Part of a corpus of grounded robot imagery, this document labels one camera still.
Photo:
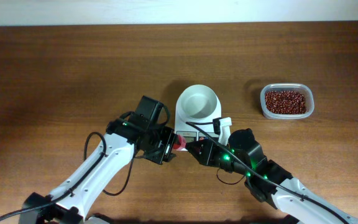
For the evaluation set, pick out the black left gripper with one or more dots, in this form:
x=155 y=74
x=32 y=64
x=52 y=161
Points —
x=169 y=137

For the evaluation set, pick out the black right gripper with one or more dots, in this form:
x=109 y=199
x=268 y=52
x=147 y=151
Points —
x=206 y=152

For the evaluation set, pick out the pink measuring scoop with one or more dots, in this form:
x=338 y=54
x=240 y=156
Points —
x=179 y=143

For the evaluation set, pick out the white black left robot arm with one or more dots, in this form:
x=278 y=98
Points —
x=132 y=132

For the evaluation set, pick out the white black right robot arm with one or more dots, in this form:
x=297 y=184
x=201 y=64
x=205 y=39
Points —
x=265 y=179

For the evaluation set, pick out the white digital kitchen scale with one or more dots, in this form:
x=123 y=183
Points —
x=191 y=134

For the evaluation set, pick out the white round bowl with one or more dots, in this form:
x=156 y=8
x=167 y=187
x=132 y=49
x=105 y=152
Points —
x=198 y=102

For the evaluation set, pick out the clear plastic container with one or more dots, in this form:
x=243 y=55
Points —
x=290 y=87

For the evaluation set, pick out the red adzuki beans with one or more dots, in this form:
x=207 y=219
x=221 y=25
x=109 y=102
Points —
x=285 y=102

